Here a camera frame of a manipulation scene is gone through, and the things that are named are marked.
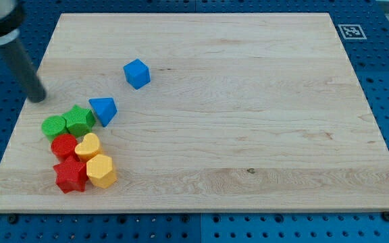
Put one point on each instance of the red star block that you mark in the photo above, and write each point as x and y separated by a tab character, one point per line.
71	175

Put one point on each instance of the green star block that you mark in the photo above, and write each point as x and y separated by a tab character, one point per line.
79	121

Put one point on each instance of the blue cube block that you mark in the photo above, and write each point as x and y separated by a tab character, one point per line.
137	74

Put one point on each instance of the yellow hexagon block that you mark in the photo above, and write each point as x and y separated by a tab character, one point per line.
101	171

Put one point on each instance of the green cylinder block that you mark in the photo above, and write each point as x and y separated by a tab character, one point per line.
54	126

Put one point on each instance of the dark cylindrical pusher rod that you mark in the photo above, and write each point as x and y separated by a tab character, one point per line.
21	66

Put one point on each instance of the light wooden board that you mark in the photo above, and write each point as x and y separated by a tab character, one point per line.
244	112

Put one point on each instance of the blue triangular prism block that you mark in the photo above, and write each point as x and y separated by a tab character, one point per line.
104	108

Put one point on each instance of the white fiducial marker tag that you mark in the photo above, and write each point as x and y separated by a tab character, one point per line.
352	32

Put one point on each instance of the red cylinder block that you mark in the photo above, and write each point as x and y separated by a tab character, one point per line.
63	146

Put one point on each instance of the yellow heart block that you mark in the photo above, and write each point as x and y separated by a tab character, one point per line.
89	147

